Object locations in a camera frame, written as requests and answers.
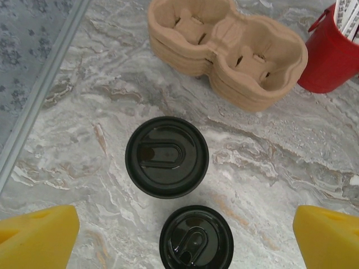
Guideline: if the red plastic bucket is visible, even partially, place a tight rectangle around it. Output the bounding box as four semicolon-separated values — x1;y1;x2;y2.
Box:
297;2;359;95

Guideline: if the aluminium table side rail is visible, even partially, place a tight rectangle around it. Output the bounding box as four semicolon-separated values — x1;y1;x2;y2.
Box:
0;0;90;180

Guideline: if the black plastic cup lid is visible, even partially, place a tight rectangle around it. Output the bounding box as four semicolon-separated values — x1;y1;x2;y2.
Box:
125;116;210;200

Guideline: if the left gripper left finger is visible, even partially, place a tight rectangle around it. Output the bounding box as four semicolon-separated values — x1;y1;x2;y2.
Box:
0;204;81;269

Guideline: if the stack of pulp cup carriers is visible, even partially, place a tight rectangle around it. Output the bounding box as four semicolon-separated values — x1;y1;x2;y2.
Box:
147;0;309;113

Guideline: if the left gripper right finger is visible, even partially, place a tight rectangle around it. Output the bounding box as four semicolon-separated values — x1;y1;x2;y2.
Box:
291;205;359;269

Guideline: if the white paper-wrapped straw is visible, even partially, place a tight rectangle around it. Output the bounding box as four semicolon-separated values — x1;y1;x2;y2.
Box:
335;0;350;33
343;15;359;47

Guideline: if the stack of black cup lids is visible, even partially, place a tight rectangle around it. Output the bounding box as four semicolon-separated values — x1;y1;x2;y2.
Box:
159;205;234;269

